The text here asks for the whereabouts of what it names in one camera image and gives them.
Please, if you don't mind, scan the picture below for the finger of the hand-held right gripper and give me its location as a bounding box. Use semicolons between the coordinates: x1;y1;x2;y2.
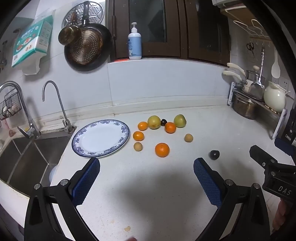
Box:
274;109;296;156
249;145;278;173

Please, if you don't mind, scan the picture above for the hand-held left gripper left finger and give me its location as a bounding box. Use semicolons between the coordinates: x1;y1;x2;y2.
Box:
24;158;101;241

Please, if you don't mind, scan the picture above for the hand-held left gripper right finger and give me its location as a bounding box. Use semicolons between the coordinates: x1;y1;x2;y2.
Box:
193;158;271;241

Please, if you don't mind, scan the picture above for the blue patterned white plate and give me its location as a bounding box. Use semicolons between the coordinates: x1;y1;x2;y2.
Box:
72;119;130;158

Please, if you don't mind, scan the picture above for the large orange mandarin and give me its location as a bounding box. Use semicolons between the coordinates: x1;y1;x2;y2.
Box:
155;142;170;158

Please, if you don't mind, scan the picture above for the green apple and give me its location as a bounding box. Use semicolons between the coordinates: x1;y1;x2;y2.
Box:
174;114;187;128

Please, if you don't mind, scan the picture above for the yellow pear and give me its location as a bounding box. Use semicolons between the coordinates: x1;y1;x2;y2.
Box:
147;115;161;130

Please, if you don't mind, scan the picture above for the person's right hand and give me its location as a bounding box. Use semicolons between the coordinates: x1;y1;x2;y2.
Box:
272;199;289;233

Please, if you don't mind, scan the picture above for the white metal kitchen rack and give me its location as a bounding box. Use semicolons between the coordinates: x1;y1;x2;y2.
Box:
228;82;288;139

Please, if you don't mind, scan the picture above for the white round container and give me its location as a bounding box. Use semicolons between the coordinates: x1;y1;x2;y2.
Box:
48;164;57;184

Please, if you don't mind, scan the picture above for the white ceramic jar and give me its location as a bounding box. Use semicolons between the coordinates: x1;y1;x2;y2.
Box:
264;81;290;113

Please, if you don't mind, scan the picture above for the large steel pot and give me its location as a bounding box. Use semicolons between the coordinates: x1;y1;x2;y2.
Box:
232;94;258;120

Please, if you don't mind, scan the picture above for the steel kitchen sink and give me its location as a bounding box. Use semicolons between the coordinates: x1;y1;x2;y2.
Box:
0;136;72;197

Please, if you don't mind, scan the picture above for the metal spatula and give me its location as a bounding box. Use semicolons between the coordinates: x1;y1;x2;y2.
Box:
248;46;265;100

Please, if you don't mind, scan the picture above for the white rice spoon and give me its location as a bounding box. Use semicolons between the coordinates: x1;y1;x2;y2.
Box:
271;47;281;78

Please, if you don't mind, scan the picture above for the small steel pot with lid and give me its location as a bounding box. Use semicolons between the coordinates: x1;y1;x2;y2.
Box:
245;65;263;93

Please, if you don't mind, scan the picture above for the thin gooseneck faucet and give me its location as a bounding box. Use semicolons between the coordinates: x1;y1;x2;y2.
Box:
42;80;77;133

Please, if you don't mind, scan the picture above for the large chrome faucet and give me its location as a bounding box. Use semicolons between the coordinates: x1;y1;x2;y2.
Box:
0;81;41;139

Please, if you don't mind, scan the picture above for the copper colander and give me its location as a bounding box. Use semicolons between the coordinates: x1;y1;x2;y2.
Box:
67;29;103;65

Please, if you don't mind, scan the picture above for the black frying pan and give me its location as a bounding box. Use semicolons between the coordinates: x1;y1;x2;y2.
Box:
64;1;113;72

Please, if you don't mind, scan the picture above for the white and blue pump bottle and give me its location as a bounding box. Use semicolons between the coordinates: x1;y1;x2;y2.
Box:
128;22;142;60

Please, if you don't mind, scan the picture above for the teal and white bag box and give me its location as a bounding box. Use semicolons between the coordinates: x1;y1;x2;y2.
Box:
11;15;54;76

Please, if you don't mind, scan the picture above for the round steel steamer plate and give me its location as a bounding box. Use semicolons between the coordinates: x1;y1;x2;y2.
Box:
62;1;105;29

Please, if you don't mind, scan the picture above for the white wall outlet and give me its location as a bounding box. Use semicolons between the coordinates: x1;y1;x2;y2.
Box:
277;77;290;91

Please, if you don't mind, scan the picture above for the white handled knife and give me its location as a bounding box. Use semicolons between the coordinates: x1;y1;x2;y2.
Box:
222;71;247;84
227;62;246;77

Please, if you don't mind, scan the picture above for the black wire basket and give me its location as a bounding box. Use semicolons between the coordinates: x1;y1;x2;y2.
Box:
0;91;20;121

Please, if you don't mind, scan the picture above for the white wire hanger rack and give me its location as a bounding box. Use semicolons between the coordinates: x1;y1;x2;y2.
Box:
233;19;273;41

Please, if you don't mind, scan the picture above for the dark wooden window frame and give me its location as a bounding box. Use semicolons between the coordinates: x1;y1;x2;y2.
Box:
107;0;230;67

